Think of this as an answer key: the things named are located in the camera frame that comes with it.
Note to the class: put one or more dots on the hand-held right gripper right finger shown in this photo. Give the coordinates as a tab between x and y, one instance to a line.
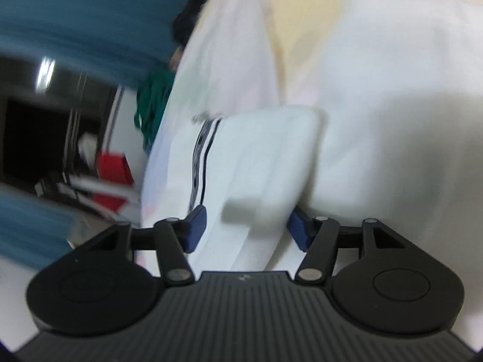
297	230

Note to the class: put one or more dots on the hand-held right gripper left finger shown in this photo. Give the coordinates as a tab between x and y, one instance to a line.
197	223

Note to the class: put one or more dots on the white garment with dark stripes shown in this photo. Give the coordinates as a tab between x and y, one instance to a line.
245	181

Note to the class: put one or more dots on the red box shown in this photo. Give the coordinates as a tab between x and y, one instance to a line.
112	175

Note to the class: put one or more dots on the green cloth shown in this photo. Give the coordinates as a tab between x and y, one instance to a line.
153	101

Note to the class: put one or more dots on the white bed sheet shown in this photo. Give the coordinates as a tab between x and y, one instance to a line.
377	101

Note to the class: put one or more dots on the dark cloth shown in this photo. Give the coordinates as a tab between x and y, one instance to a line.
190	19

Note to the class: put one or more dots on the blue curtain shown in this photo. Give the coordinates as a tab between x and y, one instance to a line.
75	19

